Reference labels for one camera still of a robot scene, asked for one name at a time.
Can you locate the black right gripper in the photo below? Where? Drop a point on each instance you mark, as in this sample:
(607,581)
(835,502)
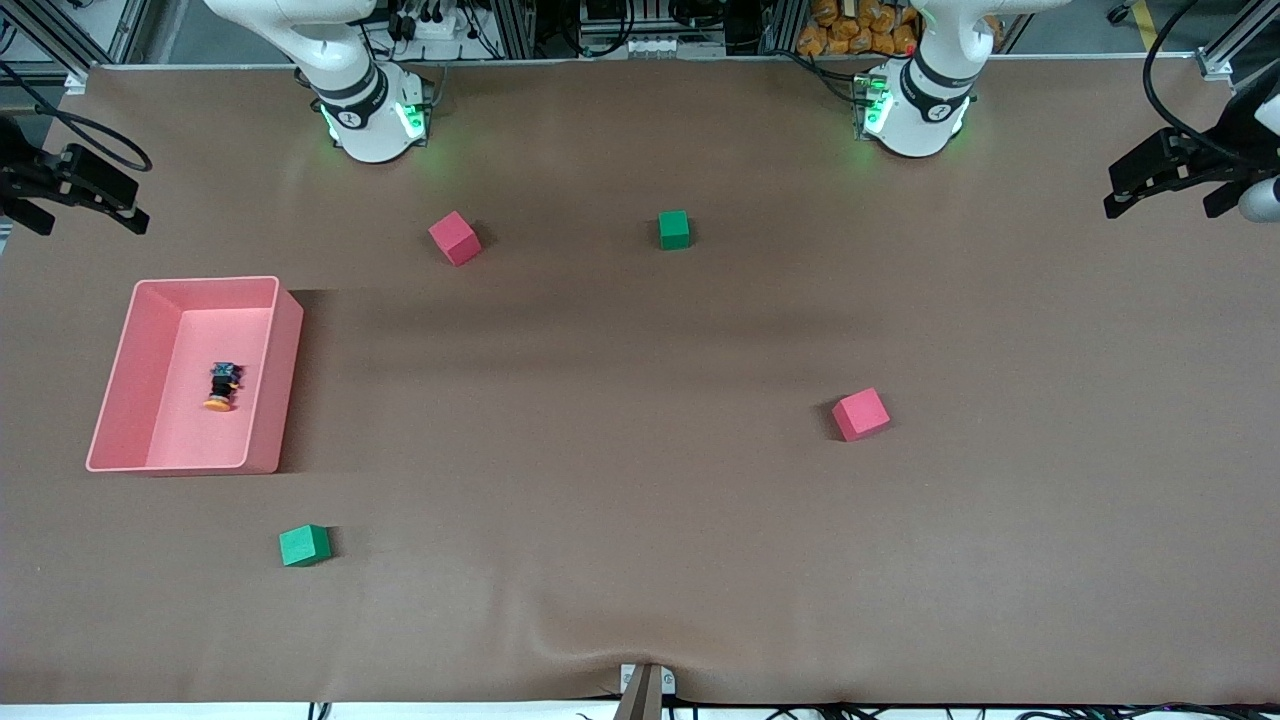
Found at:
(22,180)

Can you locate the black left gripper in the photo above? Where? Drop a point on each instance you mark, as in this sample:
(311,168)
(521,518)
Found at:
(1203,163)

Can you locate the orange-capped push button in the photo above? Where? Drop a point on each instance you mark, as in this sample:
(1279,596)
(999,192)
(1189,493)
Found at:
(222,385)

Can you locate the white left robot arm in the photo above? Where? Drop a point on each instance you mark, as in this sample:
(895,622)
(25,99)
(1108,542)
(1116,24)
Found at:
(925,110)

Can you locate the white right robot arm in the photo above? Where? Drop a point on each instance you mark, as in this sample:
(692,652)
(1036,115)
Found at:
(360,110)

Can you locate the pink plastic bin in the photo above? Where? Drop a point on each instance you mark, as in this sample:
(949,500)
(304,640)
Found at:
(190,440)

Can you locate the orange bagged items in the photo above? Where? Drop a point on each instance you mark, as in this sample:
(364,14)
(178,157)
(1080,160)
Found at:
(850,30)

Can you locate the pink foam cube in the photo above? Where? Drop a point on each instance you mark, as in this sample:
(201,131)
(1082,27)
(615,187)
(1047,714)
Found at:
(455,238)
(860,414)

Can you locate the white power strip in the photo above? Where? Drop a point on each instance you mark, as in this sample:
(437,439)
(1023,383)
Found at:
(435,25)

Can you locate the green foam cube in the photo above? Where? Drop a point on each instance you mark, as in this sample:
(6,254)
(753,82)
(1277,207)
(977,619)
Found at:
(674,230)
(303,546)

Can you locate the white terminal strip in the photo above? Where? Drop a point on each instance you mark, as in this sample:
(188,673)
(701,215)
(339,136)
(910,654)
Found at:
(650,46)

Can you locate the brown table mat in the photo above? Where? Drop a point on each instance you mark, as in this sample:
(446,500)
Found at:
(640,500)

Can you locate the aluminium frame beam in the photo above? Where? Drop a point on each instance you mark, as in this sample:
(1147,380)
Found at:
(1215,62)
(75,80)

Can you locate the aluminium frame post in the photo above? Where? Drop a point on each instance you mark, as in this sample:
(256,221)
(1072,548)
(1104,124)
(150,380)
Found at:
(780,25)
(515,30)

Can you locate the metal bracket with post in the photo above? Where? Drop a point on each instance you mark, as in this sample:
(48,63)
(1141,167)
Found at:
(645,690)

